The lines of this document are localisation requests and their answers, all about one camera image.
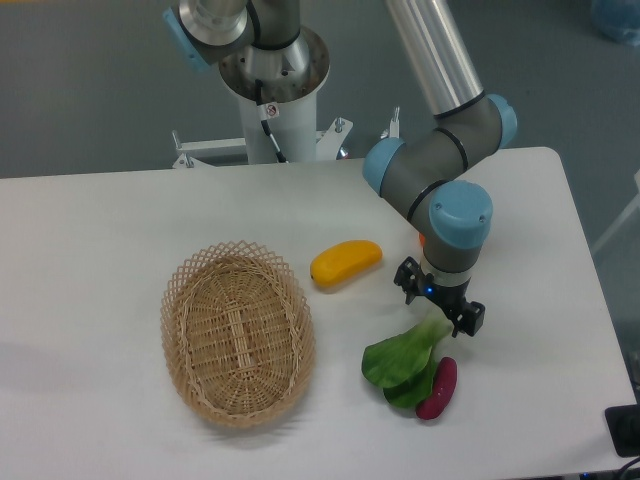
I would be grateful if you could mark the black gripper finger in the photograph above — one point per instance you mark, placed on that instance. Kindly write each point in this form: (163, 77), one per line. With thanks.
(413, 281)
(468, 319)

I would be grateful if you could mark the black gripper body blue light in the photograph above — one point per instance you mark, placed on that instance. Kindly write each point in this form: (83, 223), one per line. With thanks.
(450, 299)

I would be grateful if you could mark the green bok choy vegetable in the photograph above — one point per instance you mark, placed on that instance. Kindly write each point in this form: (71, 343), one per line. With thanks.
(403, 367)

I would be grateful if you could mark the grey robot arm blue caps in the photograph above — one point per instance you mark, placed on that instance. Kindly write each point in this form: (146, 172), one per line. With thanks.
(422, 181)

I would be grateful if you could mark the purple sweet potato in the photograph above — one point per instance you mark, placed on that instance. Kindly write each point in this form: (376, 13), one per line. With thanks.
(443, 388)

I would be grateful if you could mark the yellow mango fruit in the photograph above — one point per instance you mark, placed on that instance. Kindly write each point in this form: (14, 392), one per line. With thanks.
(342, 262)

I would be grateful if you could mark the woven wicker oval basket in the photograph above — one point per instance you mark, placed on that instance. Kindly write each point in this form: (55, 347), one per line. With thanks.
(237, 334)

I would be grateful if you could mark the black device at table edge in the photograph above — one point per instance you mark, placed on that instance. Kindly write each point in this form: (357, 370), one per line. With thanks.
(623, 426)

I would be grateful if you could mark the blue plastic bag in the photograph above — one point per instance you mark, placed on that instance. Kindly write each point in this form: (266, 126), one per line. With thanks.
(617, 19)

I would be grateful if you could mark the white metal base frame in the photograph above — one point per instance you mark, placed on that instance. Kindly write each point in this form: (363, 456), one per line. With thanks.
(328, 146)

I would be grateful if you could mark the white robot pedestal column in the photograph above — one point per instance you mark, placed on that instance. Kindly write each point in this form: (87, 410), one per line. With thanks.
(277, 93)

